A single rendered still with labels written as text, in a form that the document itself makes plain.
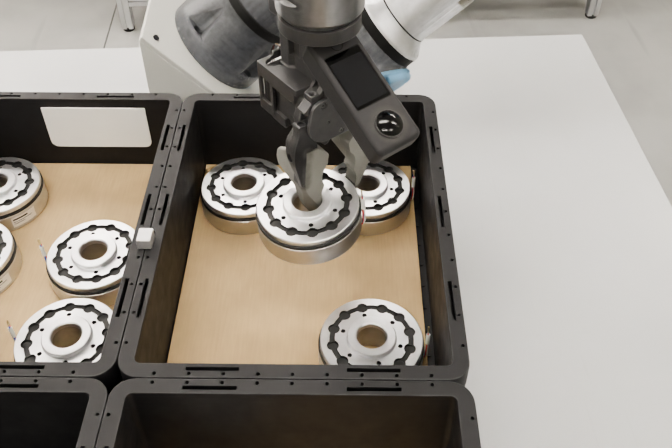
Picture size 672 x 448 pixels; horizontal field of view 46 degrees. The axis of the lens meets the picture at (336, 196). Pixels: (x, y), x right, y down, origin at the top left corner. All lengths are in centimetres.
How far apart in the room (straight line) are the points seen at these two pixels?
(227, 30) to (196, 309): 42
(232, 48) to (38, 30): 197
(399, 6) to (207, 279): 41
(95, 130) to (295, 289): 33
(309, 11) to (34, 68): 92
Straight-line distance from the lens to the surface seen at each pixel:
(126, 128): 100
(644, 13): 315
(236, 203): 91
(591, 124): 134
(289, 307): 84
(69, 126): 102
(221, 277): 88
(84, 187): 102
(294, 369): 68
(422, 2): 101
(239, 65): 112
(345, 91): 65
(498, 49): 148
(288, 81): 70
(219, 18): 111
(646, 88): 274
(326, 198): 76
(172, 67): 108
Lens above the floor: 149
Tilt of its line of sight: 44 degrees down
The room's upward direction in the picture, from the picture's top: straight up
